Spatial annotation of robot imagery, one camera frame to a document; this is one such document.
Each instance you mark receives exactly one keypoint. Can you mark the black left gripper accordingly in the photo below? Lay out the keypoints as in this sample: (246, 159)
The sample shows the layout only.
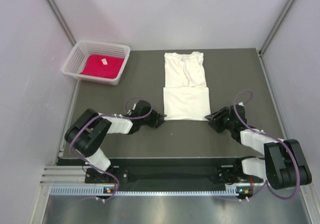
(156, 122)

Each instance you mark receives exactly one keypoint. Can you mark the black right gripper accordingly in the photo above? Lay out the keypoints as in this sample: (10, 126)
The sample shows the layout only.
(217, 117)

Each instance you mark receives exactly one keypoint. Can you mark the white t shirt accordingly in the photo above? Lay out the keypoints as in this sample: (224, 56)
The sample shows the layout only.
(186, 95)

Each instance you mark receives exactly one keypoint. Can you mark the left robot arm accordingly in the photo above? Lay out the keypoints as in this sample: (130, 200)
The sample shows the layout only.
(85, 136)

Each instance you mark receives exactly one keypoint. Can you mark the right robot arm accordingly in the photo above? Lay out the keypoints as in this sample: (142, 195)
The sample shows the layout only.
(282, 164)

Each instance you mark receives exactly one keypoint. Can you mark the red folded t shirt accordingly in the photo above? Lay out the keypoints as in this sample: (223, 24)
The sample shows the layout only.
(102, 66)

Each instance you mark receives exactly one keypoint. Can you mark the white plastic laundry basket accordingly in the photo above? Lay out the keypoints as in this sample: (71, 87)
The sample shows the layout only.
(77, 60)

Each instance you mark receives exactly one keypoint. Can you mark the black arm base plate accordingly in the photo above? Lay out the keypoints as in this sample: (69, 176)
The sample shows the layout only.
(131, 170)

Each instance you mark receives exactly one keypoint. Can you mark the white slotted cable duct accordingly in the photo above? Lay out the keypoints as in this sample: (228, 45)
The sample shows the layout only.
(105, 191)

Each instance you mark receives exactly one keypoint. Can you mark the aluminium front rail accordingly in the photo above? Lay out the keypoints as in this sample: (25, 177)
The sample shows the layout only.
(76, 175)

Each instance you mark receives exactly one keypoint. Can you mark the right aluminium frame post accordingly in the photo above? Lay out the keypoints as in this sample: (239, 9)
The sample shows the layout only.
(276, 26)

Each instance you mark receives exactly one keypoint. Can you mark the aluminium frame post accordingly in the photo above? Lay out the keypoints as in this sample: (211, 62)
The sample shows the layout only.
(61, 21)
(276, 26)

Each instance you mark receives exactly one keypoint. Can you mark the left aluminium frame post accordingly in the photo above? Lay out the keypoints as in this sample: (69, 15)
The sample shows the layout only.
(61, 21)

